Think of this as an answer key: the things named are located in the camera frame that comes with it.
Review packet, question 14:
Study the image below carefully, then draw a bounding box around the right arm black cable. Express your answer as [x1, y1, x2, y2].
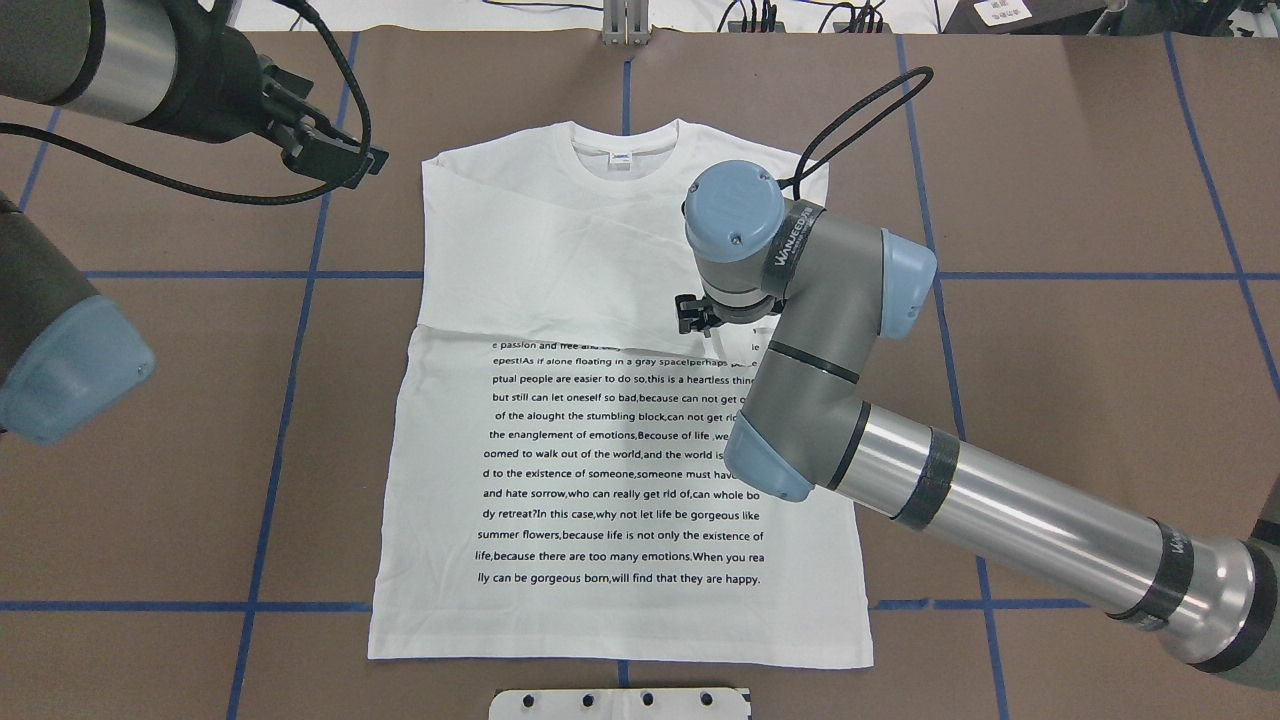
[778, 67, 934, 201]

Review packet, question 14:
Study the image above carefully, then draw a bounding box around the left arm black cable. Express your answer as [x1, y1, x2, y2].
[0, 0, 372, 208]

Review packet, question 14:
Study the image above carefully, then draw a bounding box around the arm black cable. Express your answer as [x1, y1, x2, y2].
[0, 0, 372, 208]
[778, 67, 934, 201]

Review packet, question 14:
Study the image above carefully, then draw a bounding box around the white long-sleeve printed shirt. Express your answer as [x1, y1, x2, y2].
[367, 120, 873, 670]

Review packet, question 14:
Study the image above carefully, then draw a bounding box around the brown table mat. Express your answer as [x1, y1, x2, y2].
[0, 29, 1280, 720]

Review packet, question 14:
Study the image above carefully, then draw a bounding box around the white pillar with base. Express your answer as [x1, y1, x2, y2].
[488, 687, 753, 719]

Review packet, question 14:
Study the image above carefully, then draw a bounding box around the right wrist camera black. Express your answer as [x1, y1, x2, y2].
[675, 293, 724, 338]

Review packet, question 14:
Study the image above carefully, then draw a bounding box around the black box with label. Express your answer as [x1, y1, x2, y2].
[942, 1, 1130, 35]

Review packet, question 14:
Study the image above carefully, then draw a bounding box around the aluminium frame post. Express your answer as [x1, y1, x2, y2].
[602, 0, 652, 46]

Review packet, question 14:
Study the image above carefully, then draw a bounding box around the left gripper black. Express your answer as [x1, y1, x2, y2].
[170, 20, 389, 190]

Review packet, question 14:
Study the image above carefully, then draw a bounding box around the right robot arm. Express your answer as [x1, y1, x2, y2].
[676, 160, 1279, 691]

